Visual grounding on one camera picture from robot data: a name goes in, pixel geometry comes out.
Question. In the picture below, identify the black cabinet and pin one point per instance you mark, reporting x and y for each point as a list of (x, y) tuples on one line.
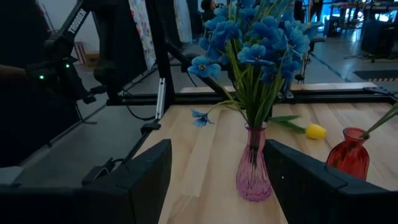
[(381, 39)]

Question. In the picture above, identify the yellow artificial tulip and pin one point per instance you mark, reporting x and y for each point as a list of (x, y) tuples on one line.
[(381, 122), (315, 131), (385, 114)]

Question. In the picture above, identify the pink glass vase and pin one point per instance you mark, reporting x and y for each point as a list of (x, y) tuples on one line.
[(253, 180)]

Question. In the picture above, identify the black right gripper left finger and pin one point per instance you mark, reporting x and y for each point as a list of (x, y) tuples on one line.
[(136, 186)]

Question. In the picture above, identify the red glass vase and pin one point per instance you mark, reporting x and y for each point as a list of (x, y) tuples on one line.
[(348, 158)]

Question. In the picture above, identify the white patterned board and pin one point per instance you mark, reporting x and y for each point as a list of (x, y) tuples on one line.
[(141, 28)]

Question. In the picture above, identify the blue artificial flower bunch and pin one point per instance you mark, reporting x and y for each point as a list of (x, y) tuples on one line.
[(217, 34), (280, 40)]

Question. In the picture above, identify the person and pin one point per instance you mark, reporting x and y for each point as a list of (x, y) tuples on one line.
[(207, 7)]

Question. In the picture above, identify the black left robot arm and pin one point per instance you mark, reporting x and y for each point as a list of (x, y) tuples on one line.
[(62, 49)]

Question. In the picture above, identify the black floor mat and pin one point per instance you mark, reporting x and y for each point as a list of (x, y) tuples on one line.
[(376, 74)]

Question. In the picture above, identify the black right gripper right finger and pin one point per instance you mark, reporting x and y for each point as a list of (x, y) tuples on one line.
[(304, 189)]

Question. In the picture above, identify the silver metal bracket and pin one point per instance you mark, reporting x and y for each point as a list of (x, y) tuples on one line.
[(160, 99)]

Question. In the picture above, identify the cardboard box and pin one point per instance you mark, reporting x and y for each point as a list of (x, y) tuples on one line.
[(91, 58)]

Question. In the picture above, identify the white hanging cloth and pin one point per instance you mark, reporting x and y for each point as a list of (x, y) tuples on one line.
[(183, 18)]

